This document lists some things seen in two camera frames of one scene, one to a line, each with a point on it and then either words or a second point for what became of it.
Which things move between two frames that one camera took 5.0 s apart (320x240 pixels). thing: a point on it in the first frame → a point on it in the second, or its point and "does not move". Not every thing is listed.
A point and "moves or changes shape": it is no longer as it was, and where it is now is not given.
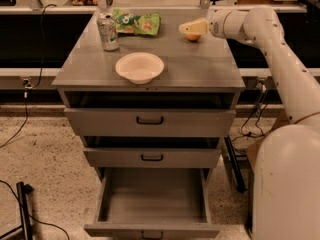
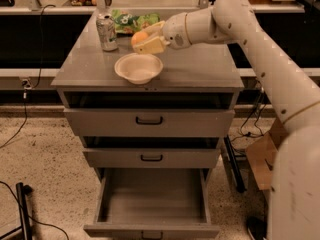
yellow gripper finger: (195, 27) → (154, 45)
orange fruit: (193, 37) moves or changes shape
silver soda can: (108, 31) does not move
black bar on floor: (240, 185) does not move
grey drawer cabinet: (173, 125) does not move
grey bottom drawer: (153, 204) does not move
